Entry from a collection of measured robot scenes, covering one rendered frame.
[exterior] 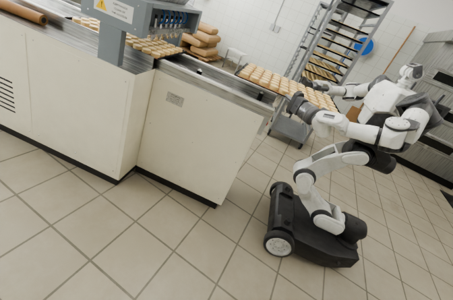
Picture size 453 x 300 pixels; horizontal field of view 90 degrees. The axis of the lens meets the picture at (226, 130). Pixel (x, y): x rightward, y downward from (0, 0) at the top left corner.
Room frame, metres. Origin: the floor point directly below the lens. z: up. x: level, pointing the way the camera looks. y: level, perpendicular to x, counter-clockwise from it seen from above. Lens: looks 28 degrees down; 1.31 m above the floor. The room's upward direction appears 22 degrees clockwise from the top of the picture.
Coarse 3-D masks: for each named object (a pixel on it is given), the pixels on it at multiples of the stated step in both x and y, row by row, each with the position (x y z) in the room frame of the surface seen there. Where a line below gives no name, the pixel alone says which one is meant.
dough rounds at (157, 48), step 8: (80, 24) 1.28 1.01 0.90; (88, 24) 1.29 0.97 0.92; (96, 24) 1.35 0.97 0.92; (128, 40) 1.28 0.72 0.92; (136, 40) 1.34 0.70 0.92; (144, 40) 1.41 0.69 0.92; (152, 40) 1.50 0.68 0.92; (160, 40) 1.57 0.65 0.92; (136, 48) 1.25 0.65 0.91; (144, 48) 1.26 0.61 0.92; (152, 48) 1.33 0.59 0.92; (160, 48) 1.39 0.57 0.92; (168, 48) 1.50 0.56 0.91; (176, 48) 1.55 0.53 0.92; (152, 56) 1.24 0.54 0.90; (160, 56) 1.30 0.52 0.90
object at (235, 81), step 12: (48, 0) 1.62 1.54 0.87; (60, 0) 1.63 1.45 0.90; (72, 12) 1.61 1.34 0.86; (180, 60) 1.55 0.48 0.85; (192, 60) 1.54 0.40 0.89; (204, 72) 1.53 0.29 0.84; (216, 72) 1.53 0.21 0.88; (240, 84) 1.51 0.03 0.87; (252, 84) 1.51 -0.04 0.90; (264, 96) 1.50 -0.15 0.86
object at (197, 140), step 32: (160, 96) 1.24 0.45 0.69; (192, 96) 1.23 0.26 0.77; (256, 96) 1.48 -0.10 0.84; (160, 128) 1.24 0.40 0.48; (192, 128) 1.22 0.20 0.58; (224, 128) 1.21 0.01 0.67; (256, 128) 1.20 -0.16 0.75; (160, 160) 1.23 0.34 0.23; (192, 160) 1.22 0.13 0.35; (224, 160) 1.21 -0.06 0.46; (192, 192) 1.24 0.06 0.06; (224, 192) 1.20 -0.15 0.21
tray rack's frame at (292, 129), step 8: (376, 0) 2.92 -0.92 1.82; (384, 0) 2.69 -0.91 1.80; (328, 8) 3.33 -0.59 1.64; (344, 16) 3.33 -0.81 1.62; (320, 24) 3.33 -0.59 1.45; (312, 40) 3.33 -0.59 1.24; (304, 56) 3.33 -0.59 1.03; (296, 72) 3.33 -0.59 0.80; (272, 120) 2.97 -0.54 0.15; (280, 120) 3.10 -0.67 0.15; (288, 120) 3.22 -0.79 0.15; (280, 128) 2.81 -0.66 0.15; (288, 128) 2.92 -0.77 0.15; (296, 128) 3.03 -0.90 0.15; (288, 136) 2.70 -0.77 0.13; (296, 136) 2.76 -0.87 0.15; (304, 136) 2.87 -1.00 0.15
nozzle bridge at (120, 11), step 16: (96, 0) 1.07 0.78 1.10; (112, 0) 1.07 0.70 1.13; (128, 0) 1.06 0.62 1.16; (144, 0) 1.08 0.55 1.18; (96, 16) 1.07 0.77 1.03; (112, 16) 1.07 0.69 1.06; (128, 16) 1.06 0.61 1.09; (144, 16) 1.06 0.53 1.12; (192, 16) 1.73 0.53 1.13; (112, 32) 1.07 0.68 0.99; (128, 32) 1.06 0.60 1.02; (144, 32) 1.07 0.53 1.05; (160, 32) 1.30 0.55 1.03; (176, 32) 1.50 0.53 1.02; (192, 32) 1.73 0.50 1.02; (112, 48) 1.07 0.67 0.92
